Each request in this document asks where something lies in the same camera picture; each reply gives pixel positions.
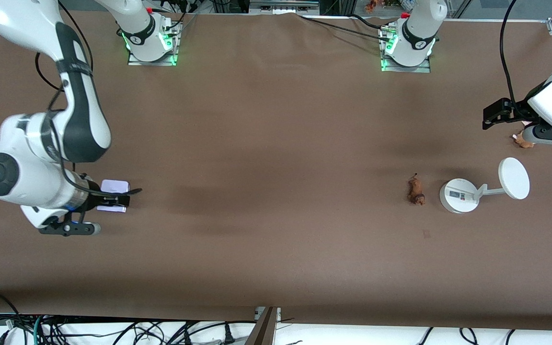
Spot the white lavender card box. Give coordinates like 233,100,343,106
97,180,131,213

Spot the brown lion statue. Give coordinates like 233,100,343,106
406,173,426,207

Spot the brown plush toy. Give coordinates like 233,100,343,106
512,131,536,149

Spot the white round-base desk lamp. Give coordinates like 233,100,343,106
439,157,530,214

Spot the brown table cover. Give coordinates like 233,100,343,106
0,10,552,332

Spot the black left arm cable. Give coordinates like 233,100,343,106
499,0,521,112

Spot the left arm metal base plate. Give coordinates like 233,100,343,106
379,24,431,74

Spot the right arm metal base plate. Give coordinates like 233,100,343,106
127,20,181,67

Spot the black cable to arm base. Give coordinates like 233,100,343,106
298,14,391,39

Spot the brown table frame post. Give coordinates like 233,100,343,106
244,307,282,345

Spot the aluminium frame rail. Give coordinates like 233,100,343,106
249,0,321,15

